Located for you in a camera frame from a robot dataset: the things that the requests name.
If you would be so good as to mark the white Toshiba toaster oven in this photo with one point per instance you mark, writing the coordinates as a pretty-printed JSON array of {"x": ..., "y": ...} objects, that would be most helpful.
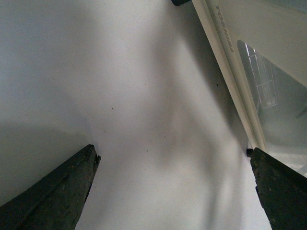
[{"x": 216, "y": 31}]

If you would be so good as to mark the wire oven rack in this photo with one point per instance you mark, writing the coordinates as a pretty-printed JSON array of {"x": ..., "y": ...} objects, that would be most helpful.
[{"x": 264, "y": 76}]

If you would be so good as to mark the glass oven door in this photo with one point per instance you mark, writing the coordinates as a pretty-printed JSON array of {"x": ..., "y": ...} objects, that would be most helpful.
[{"x": 283, "y": 28}]

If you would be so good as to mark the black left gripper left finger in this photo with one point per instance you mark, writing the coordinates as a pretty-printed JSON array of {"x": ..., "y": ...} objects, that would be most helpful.
[{"x": 57, "y": 200}]

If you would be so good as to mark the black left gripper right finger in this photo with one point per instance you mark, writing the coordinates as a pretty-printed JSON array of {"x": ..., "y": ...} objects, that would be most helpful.
[{"x": 281, "y": 190}]

